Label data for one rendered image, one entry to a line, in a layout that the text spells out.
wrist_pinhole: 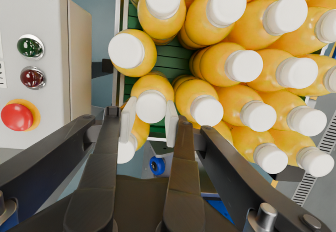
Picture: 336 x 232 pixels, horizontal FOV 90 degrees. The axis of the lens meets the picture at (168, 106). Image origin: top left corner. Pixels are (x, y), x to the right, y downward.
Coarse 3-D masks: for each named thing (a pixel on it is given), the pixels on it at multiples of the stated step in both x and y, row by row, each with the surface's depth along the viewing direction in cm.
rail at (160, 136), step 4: (152, 132) 39; (156, 132) 39; (148, 136) 37; (152, 136) 37; (156, 136) 37; (160, 136) 37; (164, 136) 38; (152, 140) 37; (156, 140) 37; (160, 140) 37; (164, 140) 37
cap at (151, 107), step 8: (144, 96) 20; (152, 96) 20; (160, 96) 21; (136, 104) 21; (144, 104) 21; (152, 104) 21; (160, 104) 21; (136, 112) 21; (144, 112) 21; (152, 112) 21; (160, 112) 21; (144, 120) 21; (152, 120) 21
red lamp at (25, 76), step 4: (24, 72) 19; (28, 72) 19; (32, 72) 19; (36, 72) 20; (20, 76) 19; (24, 76) 19; (28, 76) 19; (32, 76) 19; (36, 76) 20; (40, 76) 20; (20, 80) 20; (24, 80) 19; (28, 80) 19; (32, 80) 19; (36, 80) 20; (40, 80) 20; (24, 84) 20; (28, 84) 20; (32, 84) 20; (36, 84) 20
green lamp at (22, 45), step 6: (18, 42) 18; (24, 42) 18; (30, 42) 19; (36, 42) 19; (18, 48) 19; (24, 48) 18; (30, 48) 19; (36, 48) 19; (24, 54) 19; (30, 54) 19; (36, 54) 19
